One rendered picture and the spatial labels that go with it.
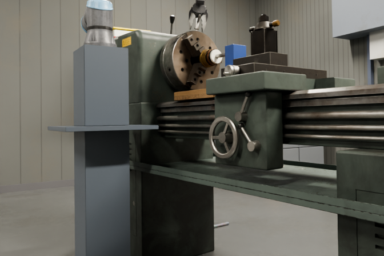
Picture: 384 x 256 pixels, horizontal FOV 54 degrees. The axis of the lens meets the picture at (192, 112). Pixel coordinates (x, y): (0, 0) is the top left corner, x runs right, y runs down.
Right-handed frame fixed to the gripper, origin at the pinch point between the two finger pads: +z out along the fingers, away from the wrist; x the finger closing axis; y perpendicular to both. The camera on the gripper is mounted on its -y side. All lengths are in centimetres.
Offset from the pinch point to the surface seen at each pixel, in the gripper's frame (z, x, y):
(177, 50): 17.9, 8.9, -14.2
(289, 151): 49, -133, 217
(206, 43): 9.2, -5.7, -5.2
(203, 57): 20.8, -4.5, -18.3
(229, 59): 24.4, -15.0, -33.8
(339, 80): 34, -54, -63
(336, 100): 48, -41, -90
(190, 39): 11.5, 3.1, -15.2
